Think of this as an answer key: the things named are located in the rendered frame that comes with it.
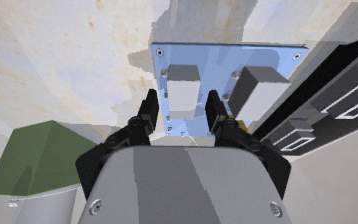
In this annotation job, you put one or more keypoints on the yellow rectangular block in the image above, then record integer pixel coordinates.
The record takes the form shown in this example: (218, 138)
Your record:
(241, 123)

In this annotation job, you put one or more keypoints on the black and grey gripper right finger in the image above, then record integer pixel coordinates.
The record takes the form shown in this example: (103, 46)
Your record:
(229, 134)

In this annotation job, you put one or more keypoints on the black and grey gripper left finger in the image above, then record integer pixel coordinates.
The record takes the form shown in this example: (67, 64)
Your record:
(137, 132)

